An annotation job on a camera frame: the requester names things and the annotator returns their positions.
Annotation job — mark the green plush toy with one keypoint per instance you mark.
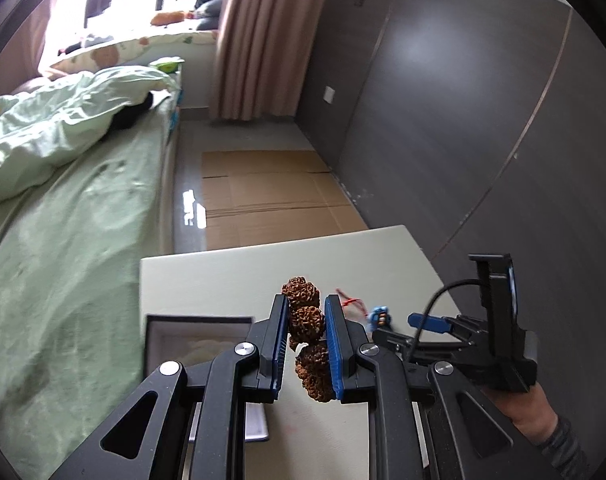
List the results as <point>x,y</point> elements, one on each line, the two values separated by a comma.
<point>165,64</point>

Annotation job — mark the orange plush toy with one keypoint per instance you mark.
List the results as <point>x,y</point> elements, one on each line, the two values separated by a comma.
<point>165,17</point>

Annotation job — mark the white wall outlet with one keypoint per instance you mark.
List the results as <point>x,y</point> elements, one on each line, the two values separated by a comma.
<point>329,94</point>

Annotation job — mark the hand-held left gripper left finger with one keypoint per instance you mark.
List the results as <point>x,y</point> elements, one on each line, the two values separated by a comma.
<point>282,345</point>

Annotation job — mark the bed with green sheet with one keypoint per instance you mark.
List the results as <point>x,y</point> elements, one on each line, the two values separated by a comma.
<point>83,260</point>

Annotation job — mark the black cloth item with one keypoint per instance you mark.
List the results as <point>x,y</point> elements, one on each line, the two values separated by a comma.
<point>130,112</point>

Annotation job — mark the person's right forearm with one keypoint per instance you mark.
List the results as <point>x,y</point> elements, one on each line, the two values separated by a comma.
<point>543,425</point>

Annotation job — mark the black jewelry box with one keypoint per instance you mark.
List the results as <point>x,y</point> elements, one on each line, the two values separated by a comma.
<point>198,332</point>

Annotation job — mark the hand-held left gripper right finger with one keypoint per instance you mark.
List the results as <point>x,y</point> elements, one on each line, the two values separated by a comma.
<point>333,347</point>

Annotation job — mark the narrow pink curtain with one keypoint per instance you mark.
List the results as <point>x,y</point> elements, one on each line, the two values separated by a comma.
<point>40,35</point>

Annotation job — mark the dark cushion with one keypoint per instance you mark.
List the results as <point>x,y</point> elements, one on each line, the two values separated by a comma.
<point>210,5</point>

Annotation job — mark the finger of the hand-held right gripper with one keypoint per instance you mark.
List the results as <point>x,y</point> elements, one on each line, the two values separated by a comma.
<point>390,339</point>
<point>428,322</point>

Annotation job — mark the printed pillow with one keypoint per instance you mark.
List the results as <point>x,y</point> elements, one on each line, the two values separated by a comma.
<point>118,52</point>

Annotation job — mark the flattened cardboard sheet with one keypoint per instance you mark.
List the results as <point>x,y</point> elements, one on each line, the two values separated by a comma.
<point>278,195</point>

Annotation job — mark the light green duvet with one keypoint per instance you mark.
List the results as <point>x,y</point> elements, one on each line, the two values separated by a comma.
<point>48,125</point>

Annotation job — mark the wide pink curtain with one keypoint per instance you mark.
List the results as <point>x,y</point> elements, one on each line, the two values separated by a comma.
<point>263,40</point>

